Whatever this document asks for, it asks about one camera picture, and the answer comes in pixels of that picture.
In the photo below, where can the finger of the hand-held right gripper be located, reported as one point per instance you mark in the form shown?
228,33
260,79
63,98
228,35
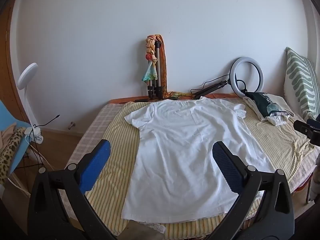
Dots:
302,127

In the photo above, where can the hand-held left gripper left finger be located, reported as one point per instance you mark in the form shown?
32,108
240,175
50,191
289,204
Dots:
96,162

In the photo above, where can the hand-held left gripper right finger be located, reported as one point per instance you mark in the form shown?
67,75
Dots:
226,165

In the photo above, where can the white t-shirt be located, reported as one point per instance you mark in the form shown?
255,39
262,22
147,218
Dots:
187,155

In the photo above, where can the yellow striped bed sheet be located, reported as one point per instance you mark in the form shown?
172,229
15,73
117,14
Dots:
117,155

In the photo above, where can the white crumpled garment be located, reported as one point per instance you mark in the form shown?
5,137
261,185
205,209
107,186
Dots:
277,120

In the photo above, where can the cream folded garment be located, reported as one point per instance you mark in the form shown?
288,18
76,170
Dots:
282,105

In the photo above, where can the beige checked blanket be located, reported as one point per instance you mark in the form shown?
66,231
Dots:
97,125

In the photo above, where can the green striped pillow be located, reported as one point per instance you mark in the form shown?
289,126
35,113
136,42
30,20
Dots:
300,80

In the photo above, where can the dark green folded garment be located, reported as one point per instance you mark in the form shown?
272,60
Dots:
260,102

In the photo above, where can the white power strip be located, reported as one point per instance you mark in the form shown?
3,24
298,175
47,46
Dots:
35,133

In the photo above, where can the blue chair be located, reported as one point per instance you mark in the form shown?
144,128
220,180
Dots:
17,155

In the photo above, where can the black folded tripod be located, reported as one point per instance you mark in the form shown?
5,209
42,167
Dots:
212,86

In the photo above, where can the leopard print cloth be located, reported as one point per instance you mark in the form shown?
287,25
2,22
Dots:
10,147

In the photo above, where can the white lace cloth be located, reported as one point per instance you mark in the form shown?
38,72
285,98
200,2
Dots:
156,227

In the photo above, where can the beige cloth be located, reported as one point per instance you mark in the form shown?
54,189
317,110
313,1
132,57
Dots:
7,132

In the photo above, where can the white desk lamp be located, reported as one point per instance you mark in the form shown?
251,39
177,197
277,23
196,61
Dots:
27,76

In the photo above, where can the silver tripod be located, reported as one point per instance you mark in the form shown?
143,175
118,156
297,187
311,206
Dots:
158,65

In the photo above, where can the orange patterned scarf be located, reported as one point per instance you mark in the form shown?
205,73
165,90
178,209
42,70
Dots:
150,52

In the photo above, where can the brown wooden door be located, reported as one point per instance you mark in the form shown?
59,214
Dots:
7,67

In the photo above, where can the small metal wall fitting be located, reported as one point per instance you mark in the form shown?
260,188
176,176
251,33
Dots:
72,125

